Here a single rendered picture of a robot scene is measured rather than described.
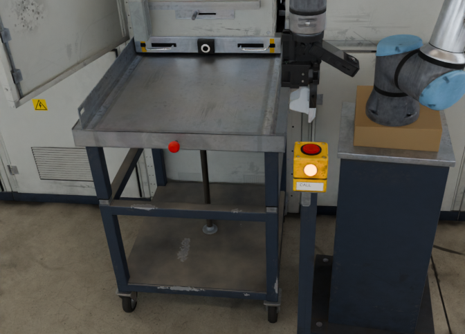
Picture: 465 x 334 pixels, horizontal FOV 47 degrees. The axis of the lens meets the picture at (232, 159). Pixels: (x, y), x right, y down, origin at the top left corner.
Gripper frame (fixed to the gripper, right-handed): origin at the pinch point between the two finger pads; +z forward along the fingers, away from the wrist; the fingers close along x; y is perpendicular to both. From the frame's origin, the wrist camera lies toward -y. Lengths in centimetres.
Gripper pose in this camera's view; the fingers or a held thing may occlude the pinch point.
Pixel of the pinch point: (313, 115)
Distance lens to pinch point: 125.1
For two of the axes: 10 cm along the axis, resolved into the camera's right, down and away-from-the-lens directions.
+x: -1.3, 5.5, -8.3
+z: 0.4, 8.3, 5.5
